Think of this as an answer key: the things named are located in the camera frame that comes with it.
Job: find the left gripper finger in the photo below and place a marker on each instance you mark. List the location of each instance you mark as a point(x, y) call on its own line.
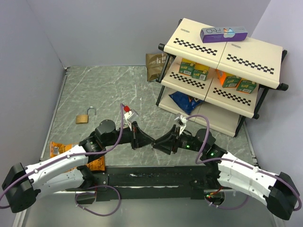
point(141, 135)
point(143, 143)

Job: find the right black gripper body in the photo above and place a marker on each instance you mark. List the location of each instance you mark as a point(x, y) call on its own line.
point(187, 142)

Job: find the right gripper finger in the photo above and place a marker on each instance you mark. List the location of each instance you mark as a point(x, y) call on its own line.
point(166, 148)
point(168, 137)

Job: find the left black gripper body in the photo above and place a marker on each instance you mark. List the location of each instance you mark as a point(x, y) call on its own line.
point(128, 136)

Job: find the brass padlock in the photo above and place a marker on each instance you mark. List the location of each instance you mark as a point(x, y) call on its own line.
point(84, 118)

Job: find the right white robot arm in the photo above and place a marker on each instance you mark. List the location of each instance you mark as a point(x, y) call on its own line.
point(276, 191)

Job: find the blue snack bag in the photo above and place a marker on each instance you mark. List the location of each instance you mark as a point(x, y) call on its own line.
point(185, 102)

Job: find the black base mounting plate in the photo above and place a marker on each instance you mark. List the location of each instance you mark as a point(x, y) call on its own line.
point(155, 182)

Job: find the orange chips bag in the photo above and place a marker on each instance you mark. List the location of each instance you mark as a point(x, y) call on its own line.
point(58, 148)

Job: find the beige three-tier shelf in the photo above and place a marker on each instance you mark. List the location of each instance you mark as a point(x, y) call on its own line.
point(225, 109)

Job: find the green box far left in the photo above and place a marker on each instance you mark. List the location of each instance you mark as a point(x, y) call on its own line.
point(186, 67)

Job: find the orange green box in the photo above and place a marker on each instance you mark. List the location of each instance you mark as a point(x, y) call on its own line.
point(227, 80)

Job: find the brown foil pouch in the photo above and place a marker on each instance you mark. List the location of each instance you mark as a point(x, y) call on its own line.
point(154, 65)

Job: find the green box far right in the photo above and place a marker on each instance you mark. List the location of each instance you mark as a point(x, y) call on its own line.
point(246, 86)

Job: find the purple toothpaste box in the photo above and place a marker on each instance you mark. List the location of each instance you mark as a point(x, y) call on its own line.
point(223, 34)

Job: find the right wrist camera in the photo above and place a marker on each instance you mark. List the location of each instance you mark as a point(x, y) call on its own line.
point(181, 120)

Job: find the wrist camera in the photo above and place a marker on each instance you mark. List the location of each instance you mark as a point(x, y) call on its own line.
point(181, 120)
point(130, 116)

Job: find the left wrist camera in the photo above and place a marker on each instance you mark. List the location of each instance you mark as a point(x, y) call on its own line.
point(130, 116)

